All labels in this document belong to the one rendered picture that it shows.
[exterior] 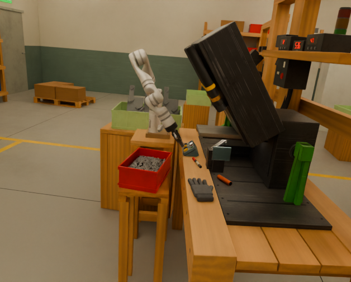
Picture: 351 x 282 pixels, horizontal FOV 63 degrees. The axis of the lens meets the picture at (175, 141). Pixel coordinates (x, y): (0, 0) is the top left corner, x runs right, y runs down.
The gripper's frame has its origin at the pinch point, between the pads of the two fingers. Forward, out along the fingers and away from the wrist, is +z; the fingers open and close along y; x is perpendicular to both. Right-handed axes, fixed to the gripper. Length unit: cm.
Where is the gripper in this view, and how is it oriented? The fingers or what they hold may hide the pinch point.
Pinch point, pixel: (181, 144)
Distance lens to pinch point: 172.6
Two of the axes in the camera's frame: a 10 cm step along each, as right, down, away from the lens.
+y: -0.1, -3.1, 9.5
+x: -8.6, 4.9, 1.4
